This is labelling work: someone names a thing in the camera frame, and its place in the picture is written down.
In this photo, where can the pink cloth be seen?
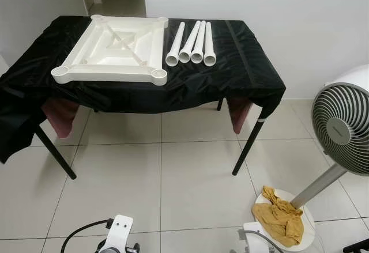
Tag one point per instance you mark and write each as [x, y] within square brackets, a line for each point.
[60, 120]
[239, 117]

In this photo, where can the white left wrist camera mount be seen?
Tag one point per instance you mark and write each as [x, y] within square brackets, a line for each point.
[119, 230]

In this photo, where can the mustard yellow cloth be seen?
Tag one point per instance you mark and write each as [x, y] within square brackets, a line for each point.
[282, 218]

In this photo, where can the black floor stand leg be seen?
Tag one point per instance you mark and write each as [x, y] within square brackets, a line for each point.
[356, 245]

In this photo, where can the white plastic children table top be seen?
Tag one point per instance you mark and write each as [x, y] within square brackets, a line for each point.
[115, 63]

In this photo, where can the white plastic table leg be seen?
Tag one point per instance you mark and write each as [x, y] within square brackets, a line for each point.
[209, 42]
[174, 45]
[199, 42]
[190, 42]

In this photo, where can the black-legged table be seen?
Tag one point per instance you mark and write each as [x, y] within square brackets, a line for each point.
[248, 149]

